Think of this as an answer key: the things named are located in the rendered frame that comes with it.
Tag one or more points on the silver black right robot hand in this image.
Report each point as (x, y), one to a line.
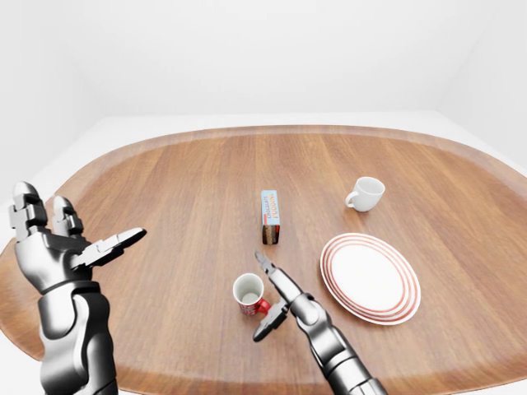
(284, 292)

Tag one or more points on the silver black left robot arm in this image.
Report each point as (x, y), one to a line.
(74, 341)

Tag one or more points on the chocolate pudding box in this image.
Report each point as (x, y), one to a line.
(271, 218)

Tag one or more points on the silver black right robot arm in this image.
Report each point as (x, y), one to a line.
(333, 349)

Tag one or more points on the white plate with red rings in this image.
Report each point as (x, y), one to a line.
(370, 280)

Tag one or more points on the red mug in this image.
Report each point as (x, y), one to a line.
(249, 294)

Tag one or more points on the white mug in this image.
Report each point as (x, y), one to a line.
(366, 194)

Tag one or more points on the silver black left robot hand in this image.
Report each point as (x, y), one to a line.
(41, 255)

